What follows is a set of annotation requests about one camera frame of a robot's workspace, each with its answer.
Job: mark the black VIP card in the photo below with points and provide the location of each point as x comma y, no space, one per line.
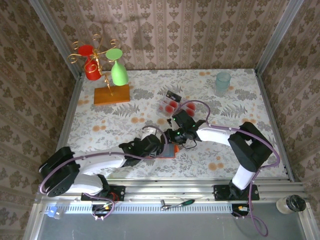
173,95

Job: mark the aluminium frame post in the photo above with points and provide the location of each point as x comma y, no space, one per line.
57,42
277,37

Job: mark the aluminium mounting rail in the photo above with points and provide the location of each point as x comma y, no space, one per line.
170,190

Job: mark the grey metal shelf panel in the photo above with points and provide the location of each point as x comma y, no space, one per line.
162,227

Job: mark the green wine glass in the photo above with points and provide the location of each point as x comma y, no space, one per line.
119,75

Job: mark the blue white small connector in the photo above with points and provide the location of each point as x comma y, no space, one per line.
52,212

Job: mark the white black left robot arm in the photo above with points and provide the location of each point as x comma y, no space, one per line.
105,161

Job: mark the teal translucent plastic cup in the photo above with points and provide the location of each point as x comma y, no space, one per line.
222,85

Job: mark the black power connector bracket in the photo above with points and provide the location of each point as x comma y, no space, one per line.
237,208
100,208

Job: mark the floral tablecloth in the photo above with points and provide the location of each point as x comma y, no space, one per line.
150,80

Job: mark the aluminium table side rail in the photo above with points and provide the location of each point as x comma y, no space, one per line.
268,107
73,105

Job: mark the red wine glass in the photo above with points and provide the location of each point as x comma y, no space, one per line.
91,72

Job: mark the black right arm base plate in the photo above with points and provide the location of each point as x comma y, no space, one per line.
220,193

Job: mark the glass jar with black lid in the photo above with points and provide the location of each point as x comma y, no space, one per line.
291,203

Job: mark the white card with red dot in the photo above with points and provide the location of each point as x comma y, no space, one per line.
190,113
168,109
172,103
191,105

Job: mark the orange card holder wallet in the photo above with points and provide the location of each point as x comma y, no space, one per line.
170,152

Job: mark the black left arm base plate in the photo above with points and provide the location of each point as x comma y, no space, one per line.
120,192

